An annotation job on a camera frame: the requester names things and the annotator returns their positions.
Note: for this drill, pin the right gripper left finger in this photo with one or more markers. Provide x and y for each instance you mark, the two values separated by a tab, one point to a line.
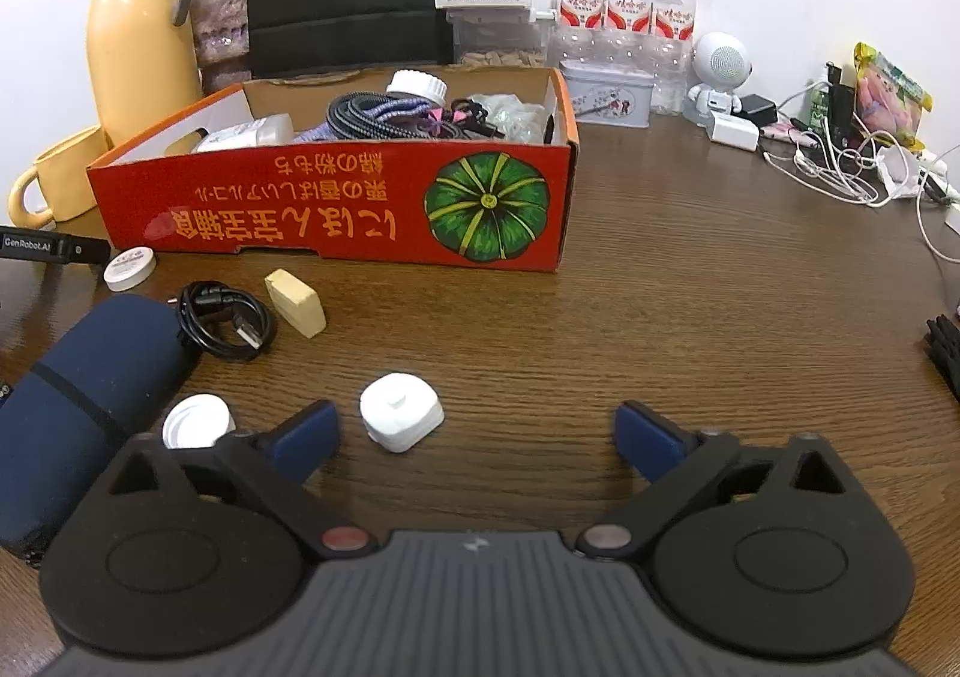
300	445

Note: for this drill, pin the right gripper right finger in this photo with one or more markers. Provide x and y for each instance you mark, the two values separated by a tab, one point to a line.
652	444

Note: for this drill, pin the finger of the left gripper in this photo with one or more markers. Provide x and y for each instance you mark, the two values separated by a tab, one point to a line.
87	250

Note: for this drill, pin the white rounded square device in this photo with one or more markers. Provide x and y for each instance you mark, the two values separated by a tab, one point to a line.
398	410

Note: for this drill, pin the small white bottle cap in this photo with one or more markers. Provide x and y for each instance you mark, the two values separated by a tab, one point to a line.
197	422

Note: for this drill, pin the navy blue soft case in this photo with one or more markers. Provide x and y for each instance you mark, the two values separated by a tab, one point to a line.
105	381

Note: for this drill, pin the clear cotton swab box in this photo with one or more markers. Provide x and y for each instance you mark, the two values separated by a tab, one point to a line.
263	132

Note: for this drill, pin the purple woven cloth pouch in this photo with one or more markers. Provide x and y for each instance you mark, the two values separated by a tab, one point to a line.
365	116

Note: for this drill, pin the iridescent bundle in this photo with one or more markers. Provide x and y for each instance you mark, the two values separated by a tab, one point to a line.
517	120

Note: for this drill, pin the white ribbed jar lid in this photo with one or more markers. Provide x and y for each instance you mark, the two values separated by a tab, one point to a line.
419	84

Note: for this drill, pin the flat white round tin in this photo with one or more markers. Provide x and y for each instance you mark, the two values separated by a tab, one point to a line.
129	269

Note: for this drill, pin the yellow ceramic mug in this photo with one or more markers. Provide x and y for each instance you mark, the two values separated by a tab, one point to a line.
60	173

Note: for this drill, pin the beige eraser block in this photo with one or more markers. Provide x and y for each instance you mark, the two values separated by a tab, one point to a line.
296	302

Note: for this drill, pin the yellow thermos jug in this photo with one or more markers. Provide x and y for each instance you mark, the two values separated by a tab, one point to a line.
141	62

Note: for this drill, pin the red cardboard box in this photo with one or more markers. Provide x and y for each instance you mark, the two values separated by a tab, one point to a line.
492	203

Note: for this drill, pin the knitted purple vase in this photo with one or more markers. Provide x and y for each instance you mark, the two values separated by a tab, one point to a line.
221	42

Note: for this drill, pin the black gloves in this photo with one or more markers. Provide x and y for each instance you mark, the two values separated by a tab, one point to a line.
943	339

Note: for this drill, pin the white charger adapter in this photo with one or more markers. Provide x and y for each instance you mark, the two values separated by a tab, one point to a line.
733	131

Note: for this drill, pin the white tin box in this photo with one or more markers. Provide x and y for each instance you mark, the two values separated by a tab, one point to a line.
607	95

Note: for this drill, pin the white round robot toy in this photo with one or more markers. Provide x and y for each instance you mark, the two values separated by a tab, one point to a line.
721	66

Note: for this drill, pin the water bottle right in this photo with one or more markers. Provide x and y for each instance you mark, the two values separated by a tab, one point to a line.
673	24

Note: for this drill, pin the colourful snack bag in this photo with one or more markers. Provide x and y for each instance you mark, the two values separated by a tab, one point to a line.
888	102

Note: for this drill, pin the water bottle middle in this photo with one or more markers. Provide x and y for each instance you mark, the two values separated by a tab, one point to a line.
626	24

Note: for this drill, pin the clear seed container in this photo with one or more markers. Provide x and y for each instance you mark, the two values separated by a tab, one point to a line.
497	32

